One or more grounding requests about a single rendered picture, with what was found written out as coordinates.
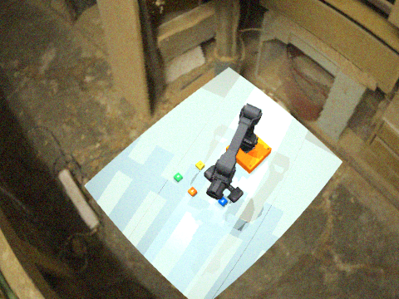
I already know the blue block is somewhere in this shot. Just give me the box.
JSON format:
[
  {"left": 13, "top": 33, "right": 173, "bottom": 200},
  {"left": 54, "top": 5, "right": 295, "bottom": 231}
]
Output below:
[{"left": 218, "top": 198, "right": 228, "bottom": 207}]

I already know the green block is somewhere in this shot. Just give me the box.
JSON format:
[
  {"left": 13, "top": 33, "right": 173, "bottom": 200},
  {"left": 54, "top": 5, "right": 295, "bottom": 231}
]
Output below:
[{"left": 173, "top": 173, "right": 183, "bottom": 183}]

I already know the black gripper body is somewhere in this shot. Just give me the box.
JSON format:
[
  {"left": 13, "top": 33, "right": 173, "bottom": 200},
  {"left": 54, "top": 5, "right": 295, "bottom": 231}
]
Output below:
[{"left": 204, "top": 165, "right": 244, "bottom": 203}]

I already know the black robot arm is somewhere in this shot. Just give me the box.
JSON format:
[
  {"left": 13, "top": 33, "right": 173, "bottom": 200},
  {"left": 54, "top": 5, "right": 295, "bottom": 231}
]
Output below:
[{"left": 206, "top": 103, "right": 263, "bottom": 201}]

